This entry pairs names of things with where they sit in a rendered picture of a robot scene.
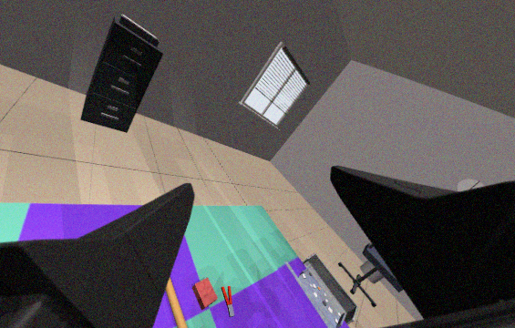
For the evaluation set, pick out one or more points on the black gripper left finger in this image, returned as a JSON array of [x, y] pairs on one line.
[[112, 277]]

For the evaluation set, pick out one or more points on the long tan wooden pole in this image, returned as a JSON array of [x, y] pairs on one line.
[[175, 307]]

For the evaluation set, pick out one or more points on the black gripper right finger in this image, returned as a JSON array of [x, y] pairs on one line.
[[434, 241]]

